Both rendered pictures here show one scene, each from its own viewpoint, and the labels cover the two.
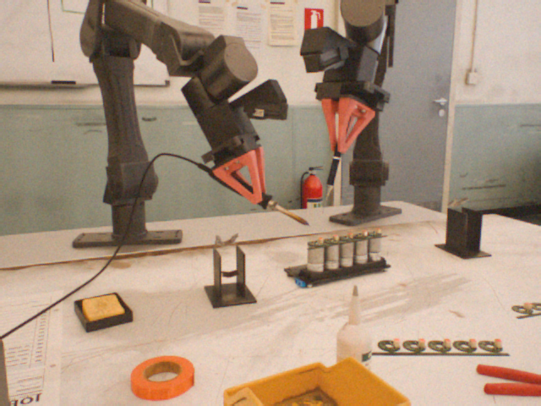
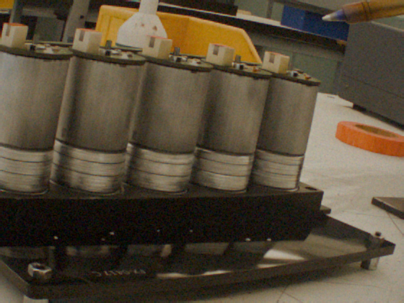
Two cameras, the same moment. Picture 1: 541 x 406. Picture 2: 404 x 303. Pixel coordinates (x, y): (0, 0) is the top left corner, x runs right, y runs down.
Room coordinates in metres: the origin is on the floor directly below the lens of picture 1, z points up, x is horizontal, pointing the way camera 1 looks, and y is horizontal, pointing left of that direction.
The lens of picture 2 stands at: (1.00, -0.17, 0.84)
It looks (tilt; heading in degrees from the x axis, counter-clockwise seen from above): 11 degrees down; 165
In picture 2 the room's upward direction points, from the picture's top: 12 degrees clockwise
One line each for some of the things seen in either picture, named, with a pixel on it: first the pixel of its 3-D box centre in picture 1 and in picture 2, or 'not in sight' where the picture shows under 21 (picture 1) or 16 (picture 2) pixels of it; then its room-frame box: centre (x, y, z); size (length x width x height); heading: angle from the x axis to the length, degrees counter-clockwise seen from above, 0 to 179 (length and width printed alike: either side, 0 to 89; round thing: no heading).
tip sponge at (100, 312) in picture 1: (102, 309); not in sight; (0.59, 0.22, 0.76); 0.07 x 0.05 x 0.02; 32
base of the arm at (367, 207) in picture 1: (367, 200); not in sight; (1.14, -0.22, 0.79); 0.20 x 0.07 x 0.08; 132
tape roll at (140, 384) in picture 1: (162, 376); (374, 138); (0.44, 0.11, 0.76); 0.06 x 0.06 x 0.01
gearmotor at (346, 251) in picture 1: (345, 253); (159, 133); (0.73, -0.11, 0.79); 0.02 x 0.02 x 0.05
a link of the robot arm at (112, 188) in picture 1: (131, 189); not in sight; (0.93, 0.27, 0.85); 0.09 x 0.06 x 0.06; 134
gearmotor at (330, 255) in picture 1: (330, 256); (222, 135); (0.72, -0.09, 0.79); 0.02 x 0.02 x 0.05
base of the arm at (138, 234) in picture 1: (128, 221); not in sight; (0.93, 0.28, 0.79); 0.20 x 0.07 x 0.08; 97
